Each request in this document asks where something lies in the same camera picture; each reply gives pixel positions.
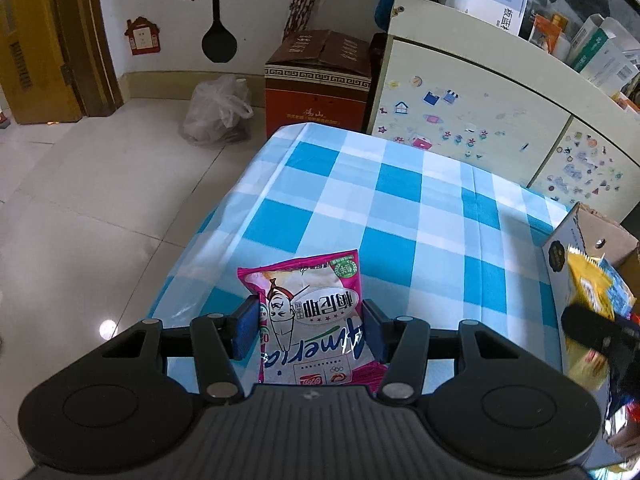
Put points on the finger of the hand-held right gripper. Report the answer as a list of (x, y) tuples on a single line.
[(585, 325)]

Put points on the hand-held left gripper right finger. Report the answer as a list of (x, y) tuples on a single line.
[(372, 332)]

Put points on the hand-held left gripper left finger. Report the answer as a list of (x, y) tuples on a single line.
[(247, 327)]

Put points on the yellow snack packet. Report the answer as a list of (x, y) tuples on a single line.
[(585, 285)]

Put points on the blue snack packet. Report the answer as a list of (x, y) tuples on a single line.
[(620, 290)]

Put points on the silver foil snack packet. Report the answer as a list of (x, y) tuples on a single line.
[(622, 425)]

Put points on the pink white snack packet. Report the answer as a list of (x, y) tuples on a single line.
[(310, 305)]

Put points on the brown cardboard box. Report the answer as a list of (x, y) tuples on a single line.
[(600, 232)]

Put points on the blue white checked tablecloth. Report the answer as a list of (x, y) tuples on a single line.
[(400, 220)]

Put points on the clear plastic bag on floor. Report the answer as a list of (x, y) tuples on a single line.
[(215, 115)]

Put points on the white orange flat box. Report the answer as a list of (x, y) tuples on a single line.
[(627, 102)]

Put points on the red-brown carton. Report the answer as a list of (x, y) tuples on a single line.
[(315, 100)]

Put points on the white box with barcode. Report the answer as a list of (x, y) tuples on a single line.
[(617, 65)]

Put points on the white cabinet with stickers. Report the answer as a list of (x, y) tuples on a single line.
[(475, 85)]

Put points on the green white slim box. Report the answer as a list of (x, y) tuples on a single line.
[(592, 40)]

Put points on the orange sachet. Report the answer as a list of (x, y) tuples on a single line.
[(542, 35)]

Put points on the yellow capped bottle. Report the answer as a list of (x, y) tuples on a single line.
[(559, 22)]

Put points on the wooden door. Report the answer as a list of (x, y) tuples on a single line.
[(30, 60)]

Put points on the black vase wall decal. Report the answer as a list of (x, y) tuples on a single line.
[(219, 42)]

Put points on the red house switch decal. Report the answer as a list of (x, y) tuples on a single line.
[(143, 37)]

